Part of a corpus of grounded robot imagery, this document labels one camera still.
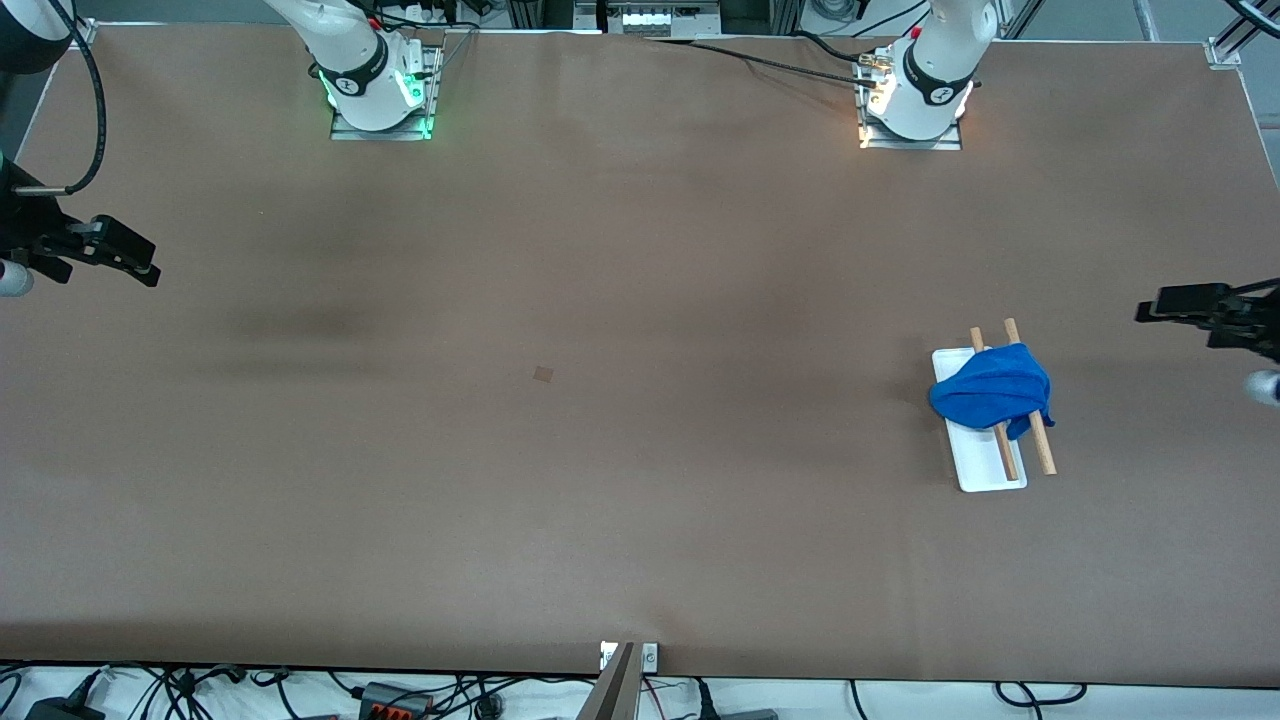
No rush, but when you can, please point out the brown camera mount post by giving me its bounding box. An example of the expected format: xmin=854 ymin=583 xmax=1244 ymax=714
xmin=575 ymin=643 xmax=641 ymax=720

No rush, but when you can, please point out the black cable across table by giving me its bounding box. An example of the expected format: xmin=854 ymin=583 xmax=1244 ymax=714
xmin=645 ymin=38 xmax=881 ymax=89

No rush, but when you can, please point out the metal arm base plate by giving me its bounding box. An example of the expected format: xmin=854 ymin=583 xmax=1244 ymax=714
xmin=858 ymin=50 xmax=964 ymax=151
xmin=330 ymin=45 xmax=443 ymax=142

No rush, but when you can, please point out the black power adapter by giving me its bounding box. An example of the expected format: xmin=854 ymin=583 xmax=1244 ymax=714
xmin=25 ymin=697 xmax=106 ymax=720

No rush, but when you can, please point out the black box with orange buttons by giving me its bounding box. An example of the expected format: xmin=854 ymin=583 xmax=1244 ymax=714
xmin=358 ymin=681 xmax=438 ymax=720

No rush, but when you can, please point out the black looped floor cable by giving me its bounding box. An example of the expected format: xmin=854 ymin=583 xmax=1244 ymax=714
xmin=995 ymin=682 xmax=1088 ymax=707

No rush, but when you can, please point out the blue microfiber towel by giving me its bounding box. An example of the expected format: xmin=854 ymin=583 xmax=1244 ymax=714
xmin=928 ymin=343 xmax=1056 ymax=441

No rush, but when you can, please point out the white rack with wooden rods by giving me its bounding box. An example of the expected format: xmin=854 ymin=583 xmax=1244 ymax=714
xmin=932 ymin=318 xmax=1058 ymax=493

